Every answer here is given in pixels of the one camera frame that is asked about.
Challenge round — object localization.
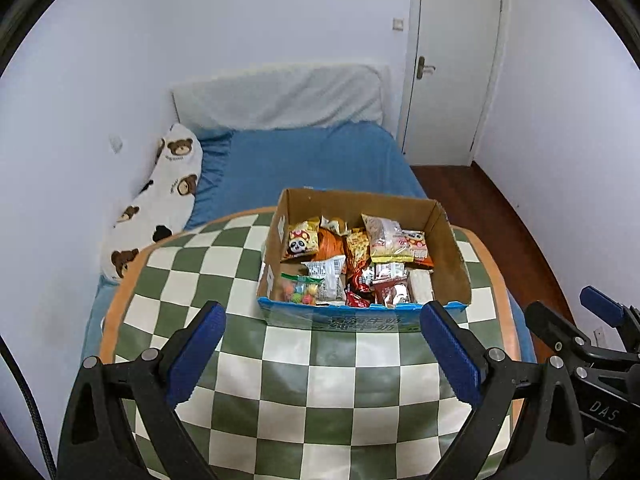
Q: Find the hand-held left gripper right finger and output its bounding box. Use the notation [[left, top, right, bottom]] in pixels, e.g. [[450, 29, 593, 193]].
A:
[[419, 301, 587, 480]]

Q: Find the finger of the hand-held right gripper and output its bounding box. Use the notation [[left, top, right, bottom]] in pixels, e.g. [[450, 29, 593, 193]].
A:
[[580, 285, 640, 356], [525, 300, 640, 382]]

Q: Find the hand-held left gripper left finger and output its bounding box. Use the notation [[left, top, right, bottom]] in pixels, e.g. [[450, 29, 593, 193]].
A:
[[57, 301, 228, 480]]

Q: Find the cardboard box with blue print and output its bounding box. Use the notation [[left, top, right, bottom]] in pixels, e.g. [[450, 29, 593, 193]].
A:
[[256, 188, 473, 334]]

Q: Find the red and white snack packet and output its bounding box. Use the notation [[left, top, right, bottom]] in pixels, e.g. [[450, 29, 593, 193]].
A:
[[372, 262, 409, 282]]

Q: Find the small red snack packet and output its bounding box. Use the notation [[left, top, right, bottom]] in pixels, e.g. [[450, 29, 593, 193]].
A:
[[345, 287, 374, 309]]

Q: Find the colourful candy packet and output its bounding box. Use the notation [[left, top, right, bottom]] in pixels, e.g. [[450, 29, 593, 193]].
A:
[[279, 272, 321, 307]]

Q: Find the white printed snack packet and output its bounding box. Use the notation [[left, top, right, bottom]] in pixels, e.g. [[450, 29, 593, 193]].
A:
[[302, 257, 348, 304]]

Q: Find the orange red snack packet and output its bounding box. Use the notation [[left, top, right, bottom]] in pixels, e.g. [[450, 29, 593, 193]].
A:
[[400, 231, 435, 268]]

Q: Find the green checkered mat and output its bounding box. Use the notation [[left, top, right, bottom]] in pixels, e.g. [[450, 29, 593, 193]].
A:
[[100, 207, 524, 480]]

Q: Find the small yellow panda snack packet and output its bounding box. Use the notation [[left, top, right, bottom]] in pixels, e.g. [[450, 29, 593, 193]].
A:
[[281, 220, 321, 261]]

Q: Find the white bear print pillow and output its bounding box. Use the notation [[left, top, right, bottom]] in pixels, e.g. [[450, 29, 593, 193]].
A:
[[98, 123, 204, 281]]

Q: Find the bed with blue sheet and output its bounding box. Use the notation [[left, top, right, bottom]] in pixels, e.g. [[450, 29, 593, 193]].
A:
[[80, 122, 429, 361]]

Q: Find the white padded headboard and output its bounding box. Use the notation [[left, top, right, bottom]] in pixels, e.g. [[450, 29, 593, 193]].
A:
[[170, 63, 391, 132]]

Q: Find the white door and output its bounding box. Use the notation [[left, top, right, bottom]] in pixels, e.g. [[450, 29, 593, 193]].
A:
[[397, 0, 512, 168]]

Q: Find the black braided cable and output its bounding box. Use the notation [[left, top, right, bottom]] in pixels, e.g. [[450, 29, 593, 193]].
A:
[[0, 334, 57, 480]]

